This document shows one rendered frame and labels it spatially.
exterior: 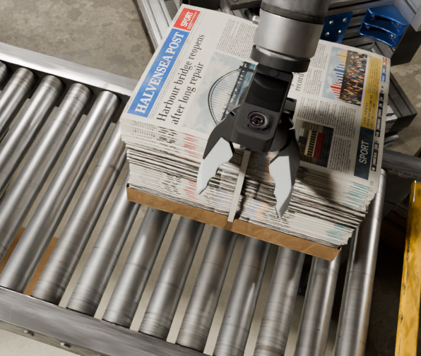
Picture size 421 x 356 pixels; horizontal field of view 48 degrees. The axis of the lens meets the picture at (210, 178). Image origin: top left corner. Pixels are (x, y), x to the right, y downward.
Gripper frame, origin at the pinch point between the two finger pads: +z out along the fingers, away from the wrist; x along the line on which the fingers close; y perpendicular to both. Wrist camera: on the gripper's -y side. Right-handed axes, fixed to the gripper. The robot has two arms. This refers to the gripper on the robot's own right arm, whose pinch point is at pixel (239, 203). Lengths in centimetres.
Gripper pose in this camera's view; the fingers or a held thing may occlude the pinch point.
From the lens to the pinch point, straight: 63.5
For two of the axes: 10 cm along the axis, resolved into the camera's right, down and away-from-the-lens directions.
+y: 2.2, -4.0, 8.9
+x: -9.5, -2.8, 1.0
